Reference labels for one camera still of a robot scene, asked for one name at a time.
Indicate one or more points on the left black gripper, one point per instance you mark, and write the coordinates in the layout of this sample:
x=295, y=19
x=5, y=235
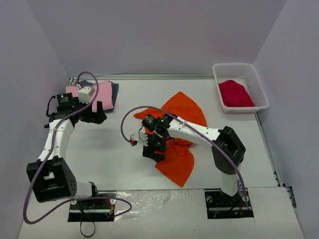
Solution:
x=92, y=115

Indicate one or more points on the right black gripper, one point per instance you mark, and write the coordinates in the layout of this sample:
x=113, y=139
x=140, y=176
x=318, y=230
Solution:
x=151, y=152

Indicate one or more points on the orange t shirt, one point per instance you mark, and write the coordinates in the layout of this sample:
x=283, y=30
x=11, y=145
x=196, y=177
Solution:
x=179, y=161

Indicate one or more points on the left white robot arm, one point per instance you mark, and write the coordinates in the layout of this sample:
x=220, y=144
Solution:
x=50, y=176

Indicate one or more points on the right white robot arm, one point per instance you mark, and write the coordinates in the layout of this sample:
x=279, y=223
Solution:
x=225, y=148

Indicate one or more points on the pink folded t shirt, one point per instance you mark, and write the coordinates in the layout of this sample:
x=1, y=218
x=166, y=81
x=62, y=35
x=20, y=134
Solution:
x=104, y=95

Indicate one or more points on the dark blue folded t shirt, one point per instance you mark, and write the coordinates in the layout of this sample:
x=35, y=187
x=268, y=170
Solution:
x=115, y=89

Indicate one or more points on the red t shirt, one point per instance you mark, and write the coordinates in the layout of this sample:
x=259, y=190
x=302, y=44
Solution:
x=234, y=94

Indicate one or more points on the white plastic basket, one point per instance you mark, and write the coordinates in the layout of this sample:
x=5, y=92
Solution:
x=245, y=75

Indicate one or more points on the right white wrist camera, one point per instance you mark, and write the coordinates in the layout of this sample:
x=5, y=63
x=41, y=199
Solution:
x=139, y=138

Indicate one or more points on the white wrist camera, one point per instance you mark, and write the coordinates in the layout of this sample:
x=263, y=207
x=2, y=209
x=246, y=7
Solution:
x=85, y=94
x=139, y=138

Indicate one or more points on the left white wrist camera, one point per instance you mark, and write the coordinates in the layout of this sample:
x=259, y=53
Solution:
x=85, y=94

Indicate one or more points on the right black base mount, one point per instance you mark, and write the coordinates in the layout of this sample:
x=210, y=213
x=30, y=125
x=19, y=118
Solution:
x=222, y=206

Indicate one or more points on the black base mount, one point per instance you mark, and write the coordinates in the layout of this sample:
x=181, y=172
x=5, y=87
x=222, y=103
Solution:
x=222, y=206
x=100, y=210

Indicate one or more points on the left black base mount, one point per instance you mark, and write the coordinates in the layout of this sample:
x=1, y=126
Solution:
x=100, y=210

